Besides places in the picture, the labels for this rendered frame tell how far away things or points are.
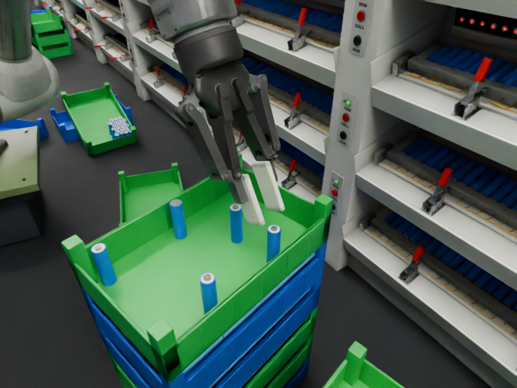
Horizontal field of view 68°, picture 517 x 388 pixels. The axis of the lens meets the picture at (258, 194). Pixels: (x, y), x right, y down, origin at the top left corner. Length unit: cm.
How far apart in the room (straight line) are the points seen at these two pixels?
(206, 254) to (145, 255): 9
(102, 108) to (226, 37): 145
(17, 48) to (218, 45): 84
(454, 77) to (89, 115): 146
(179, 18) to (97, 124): 139
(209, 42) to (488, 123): 46
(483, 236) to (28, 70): 115
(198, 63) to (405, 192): 55
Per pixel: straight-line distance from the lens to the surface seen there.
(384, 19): 77
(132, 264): 58
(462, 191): 84
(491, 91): 76
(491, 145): 70
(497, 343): 92
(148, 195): 139
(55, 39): 299
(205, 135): 44
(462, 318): 93
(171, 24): 45
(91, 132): 178
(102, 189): 148
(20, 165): 127
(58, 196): 150
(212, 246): 58
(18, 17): 117
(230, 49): 45
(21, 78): 125
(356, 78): 83
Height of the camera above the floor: 81
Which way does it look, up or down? 37 degrees down
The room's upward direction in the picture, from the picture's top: straight up
